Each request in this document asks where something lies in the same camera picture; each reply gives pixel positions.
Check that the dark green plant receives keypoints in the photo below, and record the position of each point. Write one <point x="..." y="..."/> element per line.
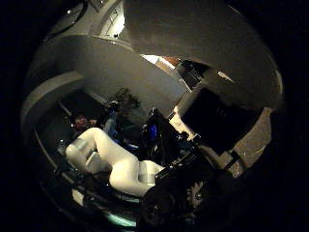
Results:
<point x="126" y="98"/>

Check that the person with dark cap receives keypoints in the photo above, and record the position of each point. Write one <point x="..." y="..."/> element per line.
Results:
<point x="82" y="122"/>

